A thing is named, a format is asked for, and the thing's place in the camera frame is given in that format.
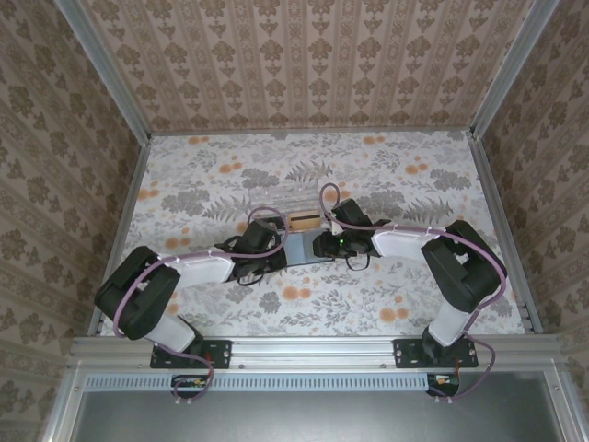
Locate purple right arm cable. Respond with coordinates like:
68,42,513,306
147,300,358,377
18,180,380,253
319,182,509,407

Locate thin aluminium frame rail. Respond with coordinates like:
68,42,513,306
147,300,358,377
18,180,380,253
149,130,473,138

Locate small black connector board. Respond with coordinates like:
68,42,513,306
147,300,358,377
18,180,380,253
172,374,209,390
427,373,461,396

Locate grey metal panel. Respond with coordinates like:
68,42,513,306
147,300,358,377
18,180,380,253
73,387,560,442

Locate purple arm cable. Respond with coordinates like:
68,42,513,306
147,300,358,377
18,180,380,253
111,205,289,407
319,182,509,407

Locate clear acrylic card organizer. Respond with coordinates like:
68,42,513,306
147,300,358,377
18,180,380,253
248,179,322,231

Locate slotted grey cable duct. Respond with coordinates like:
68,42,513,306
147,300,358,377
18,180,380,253
85,371,427,390

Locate wide aluminium frame rail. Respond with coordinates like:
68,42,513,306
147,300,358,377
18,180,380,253
68,334,562,369

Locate aluminium frame post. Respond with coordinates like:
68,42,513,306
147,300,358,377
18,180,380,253
468,0,538,139
57,0,153,142

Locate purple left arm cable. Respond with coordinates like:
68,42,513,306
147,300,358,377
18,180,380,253
111,205,289,407

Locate gold card with black stripe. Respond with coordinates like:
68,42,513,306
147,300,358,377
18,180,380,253
288,210,321,231

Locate aluminium side rail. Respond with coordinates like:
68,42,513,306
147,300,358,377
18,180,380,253
468,130,544,335
88,135,153,337

